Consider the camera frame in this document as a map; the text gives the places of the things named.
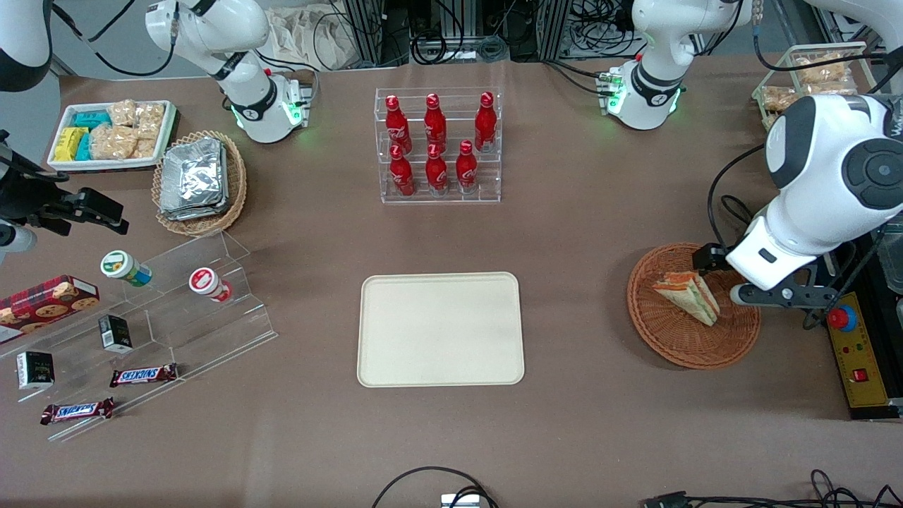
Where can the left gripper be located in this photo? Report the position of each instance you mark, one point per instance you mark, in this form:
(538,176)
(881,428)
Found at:
(712,258)

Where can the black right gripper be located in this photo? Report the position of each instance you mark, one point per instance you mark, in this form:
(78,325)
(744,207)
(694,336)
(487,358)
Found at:
(27,197)

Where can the triangular sandwich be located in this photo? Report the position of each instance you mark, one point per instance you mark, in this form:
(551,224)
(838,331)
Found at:
(688,296)

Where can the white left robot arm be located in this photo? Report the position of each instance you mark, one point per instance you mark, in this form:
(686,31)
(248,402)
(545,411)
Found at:
(832,176)

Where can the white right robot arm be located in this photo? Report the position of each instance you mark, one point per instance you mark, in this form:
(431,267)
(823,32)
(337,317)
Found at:
(247,106)

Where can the white rectangular snack tray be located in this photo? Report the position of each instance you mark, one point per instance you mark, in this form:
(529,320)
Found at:
(106,164)

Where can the brown wicker basket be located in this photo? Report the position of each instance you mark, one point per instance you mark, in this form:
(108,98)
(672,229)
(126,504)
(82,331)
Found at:
(677,342)

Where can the tan wicker basket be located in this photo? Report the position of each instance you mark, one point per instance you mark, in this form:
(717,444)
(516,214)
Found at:
(236,183)

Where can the cream plastic tray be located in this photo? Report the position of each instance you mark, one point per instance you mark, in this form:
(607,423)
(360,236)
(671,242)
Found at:
(437,331)

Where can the green lid yogurt cup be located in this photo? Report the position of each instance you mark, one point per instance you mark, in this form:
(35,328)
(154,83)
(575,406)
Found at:
(121,267)

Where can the teal snack packet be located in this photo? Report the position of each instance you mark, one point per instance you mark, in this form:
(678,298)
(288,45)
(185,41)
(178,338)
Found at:
(84,147)
(92,119)

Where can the rice cracker snack bag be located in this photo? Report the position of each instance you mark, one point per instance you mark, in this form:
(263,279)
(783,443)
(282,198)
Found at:
(822,68)
(149,120)
(779,99)
(146,148)
(113,142)
(832,88)
(122,113)

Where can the yellow snack packet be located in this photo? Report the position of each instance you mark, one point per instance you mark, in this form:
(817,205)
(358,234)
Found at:
(69,144)

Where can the silver foil packet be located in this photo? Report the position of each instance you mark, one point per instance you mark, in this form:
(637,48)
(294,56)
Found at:
(192,180)

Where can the red cookie box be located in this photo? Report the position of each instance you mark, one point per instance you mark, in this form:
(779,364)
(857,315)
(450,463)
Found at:
(46,303)

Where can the small black box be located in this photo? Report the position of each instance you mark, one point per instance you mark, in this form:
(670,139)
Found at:
(115,334)
(35,370)

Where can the red lid yogurt cup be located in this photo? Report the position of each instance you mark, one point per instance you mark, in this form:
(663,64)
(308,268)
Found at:
(206,283)

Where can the red emergency stop button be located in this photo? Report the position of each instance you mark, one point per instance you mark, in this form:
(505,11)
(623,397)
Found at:
(841,319)

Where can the clear acrylic step stand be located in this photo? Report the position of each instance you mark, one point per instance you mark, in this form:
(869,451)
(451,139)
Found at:
(204,331)

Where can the snickers chocolate bar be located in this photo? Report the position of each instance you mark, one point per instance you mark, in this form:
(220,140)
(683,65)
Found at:
(77,410)
(143,375)

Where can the yellow control panel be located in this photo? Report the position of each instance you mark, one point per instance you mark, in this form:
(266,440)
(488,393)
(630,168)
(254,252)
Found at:
(864,353)

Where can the metal pan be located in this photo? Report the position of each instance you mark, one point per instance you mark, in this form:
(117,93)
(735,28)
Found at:
(892,261)

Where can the black appliance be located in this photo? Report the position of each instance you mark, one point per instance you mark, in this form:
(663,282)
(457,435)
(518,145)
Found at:
(868,413)

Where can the red cola bottle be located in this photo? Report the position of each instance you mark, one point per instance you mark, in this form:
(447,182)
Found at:
(466,169)
(435,125)
(396,125)
(437,173)
(485,123)
(402,175)

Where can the clear acrylic bottle rack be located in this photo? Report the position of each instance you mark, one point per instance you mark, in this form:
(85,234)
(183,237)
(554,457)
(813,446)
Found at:
(451,200)

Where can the beige cloth bag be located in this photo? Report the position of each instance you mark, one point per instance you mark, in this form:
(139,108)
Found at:
(303,35)

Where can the small silver device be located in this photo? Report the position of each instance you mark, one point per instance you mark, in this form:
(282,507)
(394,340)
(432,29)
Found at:
(460,502)

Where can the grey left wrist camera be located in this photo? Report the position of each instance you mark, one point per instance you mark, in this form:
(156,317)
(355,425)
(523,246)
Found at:
(783,296)

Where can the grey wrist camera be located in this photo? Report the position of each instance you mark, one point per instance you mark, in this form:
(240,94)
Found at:
(14,243)
(783,296)

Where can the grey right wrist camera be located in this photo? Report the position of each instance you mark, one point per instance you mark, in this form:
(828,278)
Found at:
(14,243)

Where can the red rocker switch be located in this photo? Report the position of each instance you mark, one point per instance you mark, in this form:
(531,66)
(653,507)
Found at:
(860,375)

